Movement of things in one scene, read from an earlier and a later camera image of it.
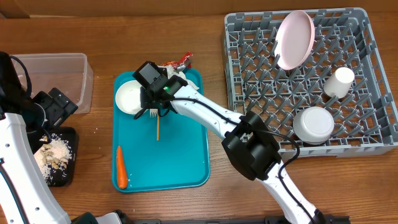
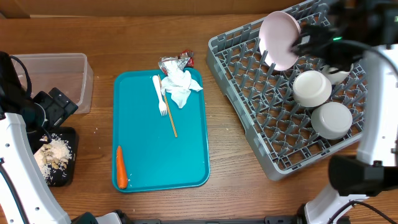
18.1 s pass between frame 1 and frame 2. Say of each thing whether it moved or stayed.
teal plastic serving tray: stayed
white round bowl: moved
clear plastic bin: stayed
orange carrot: stayed
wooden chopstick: moved
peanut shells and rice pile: stayed
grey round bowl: moved
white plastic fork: moved
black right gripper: moved
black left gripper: stayed
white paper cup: moved
